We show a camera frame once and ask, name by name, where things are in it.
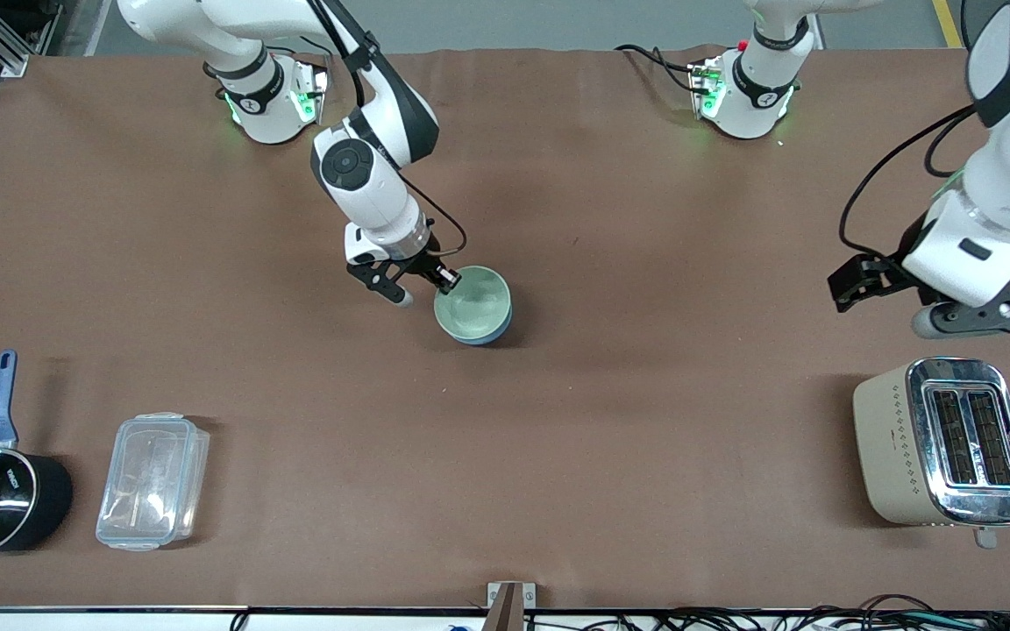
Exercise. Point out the green bowl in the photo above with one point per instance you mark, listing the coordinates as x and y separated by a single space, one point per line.
472 302

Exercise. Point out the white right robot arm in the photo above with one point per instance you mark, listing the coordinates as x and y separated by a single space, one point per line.
369 175

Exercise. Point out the blue bowl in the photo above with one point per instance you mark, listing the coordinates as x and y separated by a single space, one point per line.
487 337

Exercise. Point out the beige and chrome toaster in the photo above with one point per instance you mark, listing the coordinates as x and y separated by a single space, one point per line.
943 447

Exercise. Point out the brown table cover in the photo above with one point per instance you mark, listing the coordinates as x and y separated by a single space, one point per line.
601 421

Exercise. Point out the clear plastic food container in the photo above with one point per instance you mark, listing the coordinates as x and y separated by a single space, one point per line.
150 482

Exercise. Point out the dark blue saucepan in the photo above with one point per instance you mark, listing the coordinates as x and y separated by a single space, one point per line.
40 504

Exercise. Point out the metal table edge bracket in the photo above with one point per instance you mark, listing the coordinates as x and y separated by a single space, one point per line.
509 605

